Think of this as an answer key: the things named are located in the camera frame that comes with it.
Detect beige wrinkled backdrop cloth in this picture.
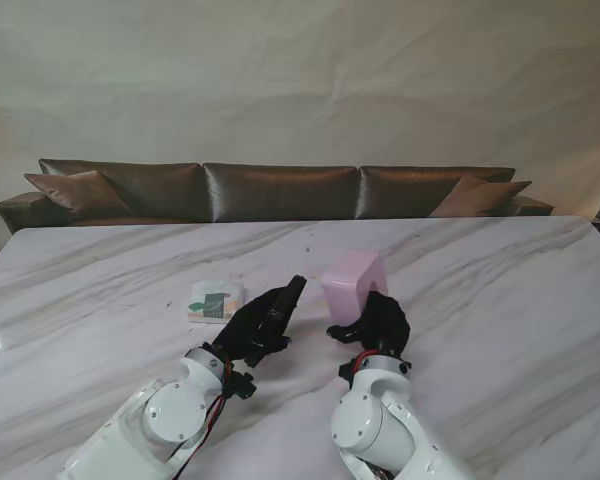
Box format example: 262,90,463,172
0,0,600,236

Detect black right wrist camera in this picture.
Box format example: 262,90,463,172
338,362,362,390

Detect brown leather sofa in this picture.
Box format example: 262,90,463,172
0,158,555,235

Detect red and black arm cables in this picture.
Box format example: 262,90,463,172
169,349,237,466

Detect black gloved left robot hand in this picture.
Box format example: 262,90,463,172
210,274,309,369

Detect pink tissue box cover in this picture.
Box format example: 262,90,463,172
320,249,390,329

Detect printed tissue pack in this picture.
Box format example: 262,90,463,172
187,280,246,325

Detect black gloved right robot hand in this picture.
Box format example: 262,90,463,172
326,291,412,359

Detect brown throw pillow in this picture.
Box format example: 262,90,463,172
23,170,131,214
429,174,533,218

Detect black tissue box base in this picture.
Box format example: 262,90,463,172
272,274,309,326

